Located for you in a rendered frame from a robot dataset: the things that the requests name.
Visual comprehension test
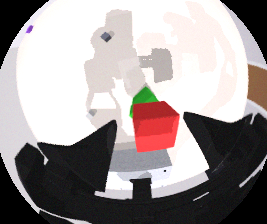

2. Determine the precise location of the small purple cube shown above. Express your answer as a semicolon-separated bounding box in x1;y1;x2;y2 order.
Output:
27;26;33;33

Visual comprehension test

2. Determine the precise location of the green block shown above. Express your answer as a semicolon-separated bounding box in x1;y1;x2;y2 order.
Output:
129;91;158;118
132;86;159;104

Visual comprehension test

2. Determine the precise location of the red block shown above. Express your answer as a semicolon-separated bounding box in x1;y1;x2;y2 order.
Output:
132;101;180;152

